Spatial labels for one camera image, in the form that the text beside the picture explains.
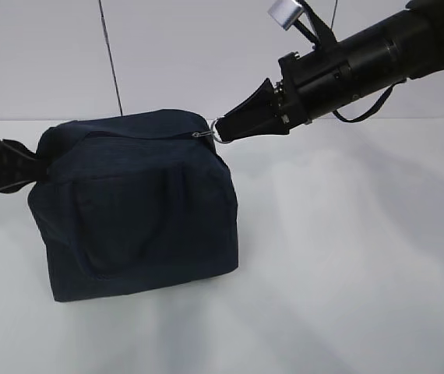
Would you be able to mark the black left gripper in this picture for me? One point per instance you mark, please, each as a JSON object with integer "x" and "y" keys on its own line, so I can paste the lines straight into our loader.
{"x": 19, "y": 166}

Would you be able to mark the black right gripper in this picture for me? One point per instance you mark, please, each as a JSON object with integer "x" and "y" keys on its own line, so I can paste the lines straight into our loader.
{"x": 311, "y": 86}

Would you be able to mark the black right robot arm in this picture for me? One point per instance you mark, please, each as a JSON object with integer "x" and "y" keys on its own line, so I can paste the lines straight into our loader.
{"x": 407, "y": 45}

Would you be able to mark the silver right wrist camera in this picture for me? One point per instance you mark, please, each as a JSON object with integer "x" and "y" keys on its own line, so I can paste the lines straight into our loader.
{"x": 300, "y": 15}

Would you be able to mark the dark blue lunch bag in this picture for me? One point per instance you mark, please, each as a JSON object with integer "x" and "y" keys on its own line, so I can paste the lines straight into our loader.
{"x": 132, "y": 204}

